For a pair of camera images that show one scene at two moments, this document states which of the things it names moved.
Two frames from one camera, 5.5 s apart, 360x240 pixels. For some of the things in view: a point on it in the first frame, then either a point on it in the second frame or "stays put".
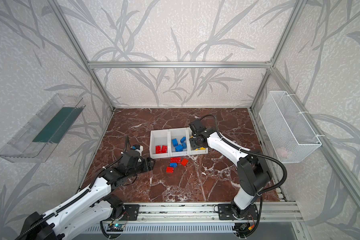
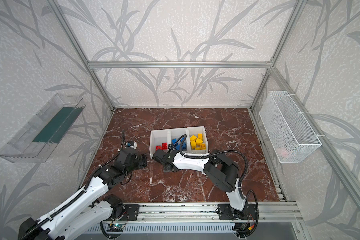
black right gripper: x=195 y=141 to x=155 y=154
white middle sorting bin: x=178 y=133 stays put
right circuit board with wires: x=243 y=229 stays put
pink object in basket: x=282 y=151 stays put
